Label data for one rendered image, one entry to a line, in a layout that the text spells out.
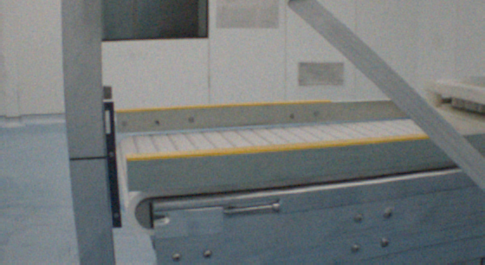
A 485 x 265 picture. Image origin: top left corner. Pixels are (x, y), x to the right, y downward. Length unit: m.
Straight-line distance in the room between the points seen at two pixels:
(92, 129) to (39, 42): 4.85
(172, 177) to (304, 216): 0.15
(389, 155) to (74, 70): 0.45
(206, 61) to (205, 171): 5.04
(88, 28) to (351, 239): 0.46
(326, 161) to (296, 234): 0.09
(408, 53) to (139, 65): 3.17
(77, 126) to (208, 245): 0.32
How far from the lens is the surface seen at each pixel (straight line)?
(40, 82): 5.63
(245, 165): 0.50
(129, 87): 5.51
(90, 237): 0.82
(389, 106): 0.89
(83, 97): 0.76
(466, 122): 0.83
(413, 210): 0.62
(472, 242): 0.77
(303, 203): 0.54
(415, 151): 0.59
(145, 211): 0.51
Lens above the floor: 1.02
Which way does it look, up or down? 12 degrees down
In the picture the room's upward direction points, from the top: straight up
